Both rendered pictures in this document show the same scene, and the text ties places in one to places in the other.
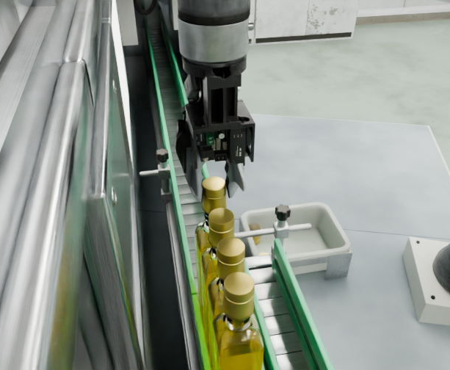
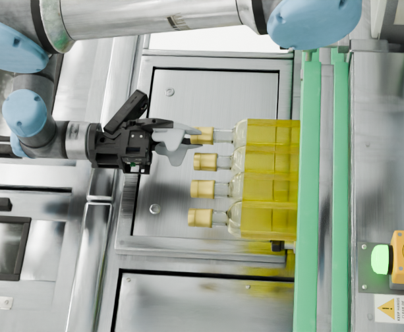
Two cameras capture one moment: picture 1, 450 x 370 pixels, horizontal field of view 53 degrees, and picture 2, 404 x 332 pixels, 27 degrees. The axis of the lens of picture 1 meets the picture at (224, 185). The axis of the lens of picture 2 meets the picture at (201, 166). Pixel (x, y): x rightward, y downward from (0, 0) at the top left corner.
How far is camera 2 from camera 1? 1.58 m
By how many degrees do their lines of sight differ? 80
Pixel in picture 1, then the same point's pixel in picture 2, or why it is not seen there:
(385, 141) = not seen: outside the picture
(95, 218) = (126, 251)
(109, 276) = (161, 253)
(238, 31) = (70, 149)
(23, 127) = (62, 279)
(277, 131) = not seen: outside the picture
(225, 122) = (118, 164)
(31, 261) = (66, 320)
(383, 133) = not seen: outside the picture
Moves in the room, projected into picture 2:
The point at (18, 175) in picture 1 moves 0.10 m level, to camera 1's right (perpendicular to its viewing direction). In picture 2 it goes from (65, 296) to (52, 288)
